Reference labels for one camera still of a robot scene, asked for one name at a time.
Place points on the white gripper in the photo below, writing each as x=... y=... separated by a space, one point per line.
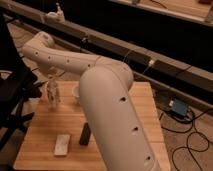
x=49 y=72

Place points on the clear plastic bottle white label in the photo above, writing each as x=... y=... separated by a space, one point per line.
x=53 y=93

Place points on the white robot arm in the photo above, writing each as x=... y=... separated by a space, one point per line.
x=104 y=96

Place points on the white paper cup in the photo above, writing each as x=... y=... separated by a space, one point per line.
x=75 y=92

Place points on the black office chair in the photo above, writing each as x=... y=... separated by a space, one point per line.
x=18 y=87

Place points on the white rectangular block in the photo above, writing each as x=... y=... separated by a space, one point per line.
x=62 y=145

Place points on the black remote control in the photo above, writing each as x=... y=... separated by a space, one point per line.
x=85 y=135

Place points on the blue electronic box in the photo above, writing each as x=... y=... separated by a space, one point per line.
x=178 y=107

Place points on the white object on rail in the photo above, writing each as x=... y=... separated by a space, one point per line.
x=58 y=15

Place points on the long metal rail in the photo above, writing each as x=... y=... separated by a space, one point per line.
x=173 y=51

